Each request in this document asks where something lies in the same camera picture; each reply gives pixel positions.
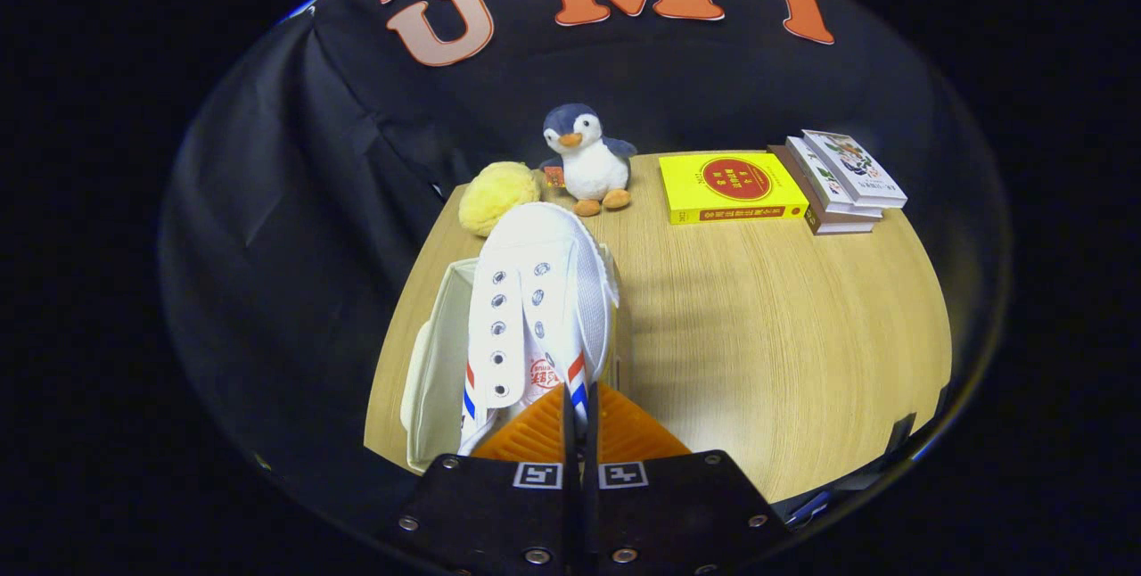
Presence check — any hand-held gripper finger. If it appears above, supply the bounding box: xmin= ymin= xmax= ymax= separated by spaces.
xmin=397 ymin=383 xmax=580 ymax=576
xmin=584 ymin=383 xmax=790 ymax=576

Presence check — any yellow book with red circle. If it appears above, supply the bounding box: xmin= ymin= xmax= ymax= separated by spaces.
xmin=659 ymin=152 xmax=810 ymax=226

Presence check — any grey white penguin plush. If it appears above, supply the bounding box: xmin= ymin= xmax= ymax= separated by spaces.
xmin=538 ymin=103 xmax=639 ymax=218

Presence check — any brown cover book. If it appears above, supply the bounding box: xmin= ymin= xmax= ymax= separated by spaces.
xmin=768 ymin=144 xmax=879 ymax=236

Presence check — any white canvas shoe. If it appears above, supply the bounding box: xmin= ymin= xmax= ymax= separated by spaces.
xmin=457 ymin=202 xmax=622 ymax=457

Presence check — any yellow round plush toy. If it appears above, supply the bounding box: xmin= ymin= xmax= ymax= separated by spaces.
xmin=458 ymin=161 xmax=542 ymax=238

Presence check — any beige storage box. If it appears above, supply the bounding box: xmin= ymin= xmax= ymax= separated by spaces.
xmin=399 ymin=242 xmax=634 ymax=474

